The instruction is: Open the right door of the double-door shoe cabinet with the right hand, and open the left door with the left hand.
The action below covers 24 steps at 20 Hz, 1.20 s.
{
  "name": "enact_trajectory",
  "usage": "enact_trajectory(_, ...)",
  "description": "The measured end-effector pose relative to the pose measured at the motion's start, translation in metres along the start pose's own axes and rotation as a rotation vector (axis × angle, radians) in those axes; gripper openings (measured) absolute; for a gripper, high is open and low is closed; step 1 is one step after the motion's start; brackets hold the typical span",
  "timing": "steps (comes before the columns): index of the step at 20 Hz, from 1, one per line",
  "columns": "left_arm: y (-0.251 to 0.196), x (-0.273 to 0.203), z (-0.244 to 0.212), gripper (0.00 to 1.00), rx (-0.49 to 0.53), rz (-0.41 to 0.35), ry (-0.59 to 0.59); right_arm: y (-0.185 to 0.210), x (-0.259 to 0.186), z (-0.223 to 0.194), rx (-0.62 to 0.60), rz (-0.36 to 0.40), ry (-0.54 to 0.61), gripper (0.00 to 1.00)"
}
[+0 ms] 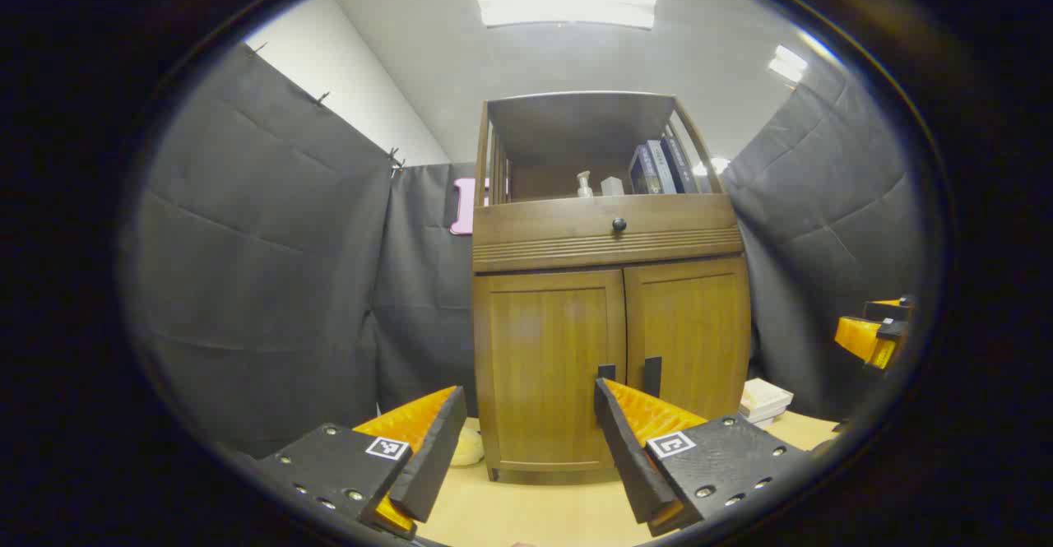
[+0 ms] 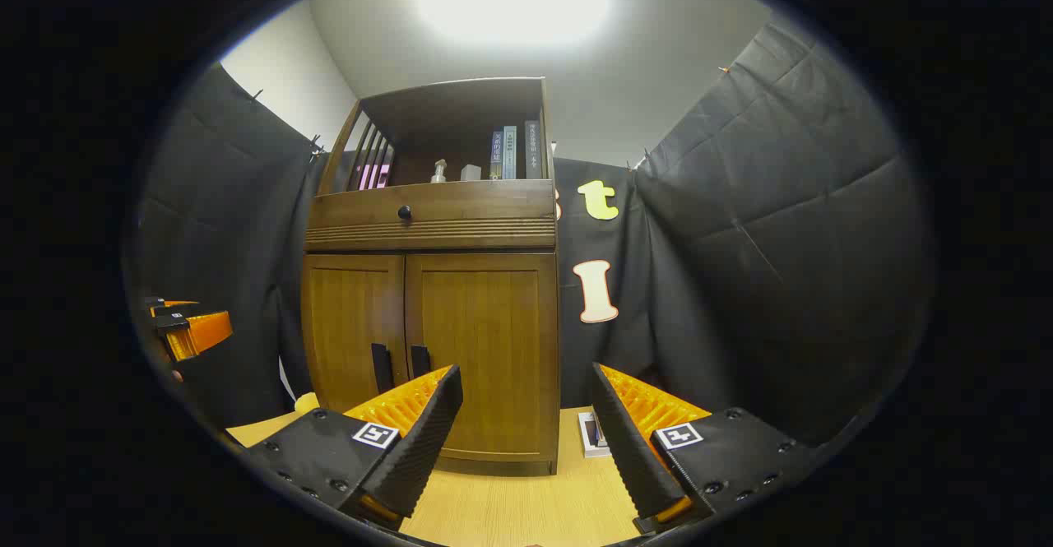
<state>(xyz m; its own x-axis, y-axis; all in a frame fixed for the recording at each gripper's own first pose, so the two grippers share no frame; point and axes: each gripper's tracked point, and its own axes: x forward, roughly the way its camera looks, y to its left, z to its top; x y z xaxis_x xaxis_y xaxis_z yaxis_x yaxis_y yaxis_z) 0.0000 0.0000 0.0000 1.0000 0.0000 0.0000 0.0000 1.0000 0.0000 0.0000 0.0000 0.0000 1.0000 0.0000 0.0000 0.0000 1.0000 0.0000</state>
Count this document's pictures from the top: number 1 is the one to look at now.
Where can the small white box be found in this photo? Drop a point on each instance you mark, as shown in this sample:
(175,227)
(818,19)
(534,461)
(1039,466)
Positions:
(611,187)

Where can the white pump bottle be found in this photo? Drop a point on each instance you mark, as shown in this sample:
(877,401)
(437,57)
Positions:
(584,187)

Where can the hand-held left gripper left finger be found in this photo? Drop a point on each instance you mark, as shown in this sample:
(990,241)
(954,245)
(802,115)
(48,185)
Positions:
(432,456)

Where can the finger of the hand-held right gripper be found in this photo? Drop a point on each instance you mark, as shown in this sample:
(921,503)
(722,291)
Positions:
(892,309)
(864,340)

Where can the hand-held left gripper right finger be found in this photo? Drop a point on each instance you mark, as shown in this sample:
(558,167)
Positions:
(629,456)

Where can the black backdrop cloth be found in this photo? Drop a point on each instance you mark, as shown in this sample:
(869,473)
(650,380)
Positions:
(263,267)

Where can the cream cover book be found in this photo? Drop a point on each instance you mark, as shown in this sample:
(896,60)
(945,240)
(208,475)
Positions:
(765,396)

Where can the wooden cabinet drawer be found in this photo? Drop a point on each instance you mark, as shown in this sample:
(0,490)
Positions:
(559,230)

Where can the white flat book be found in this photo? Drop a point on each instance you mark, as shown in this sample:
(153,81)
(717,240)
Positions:
(755,420)

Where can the pale yellow plush ball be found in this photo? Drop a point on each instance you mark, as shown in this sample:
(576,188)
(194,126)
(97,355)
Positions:
(467,448)

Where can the black round drawer knob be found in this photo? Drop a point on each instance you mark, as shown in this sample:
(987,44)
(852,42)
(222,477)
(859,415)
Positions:
(619,224)

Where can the wooden double-door shoe cabinet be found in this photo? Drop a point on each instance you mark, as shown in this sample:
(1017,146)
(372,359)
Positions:
(609,251)

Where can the wooden cabinet door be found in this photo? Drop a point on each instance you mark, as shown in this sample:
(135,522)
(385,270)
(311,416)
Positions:
(695,325)
(547,366)

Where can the large ceiling light panel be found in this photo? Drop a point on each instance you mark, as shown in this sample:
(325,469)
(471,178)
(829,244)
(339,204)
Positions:
(563,2)

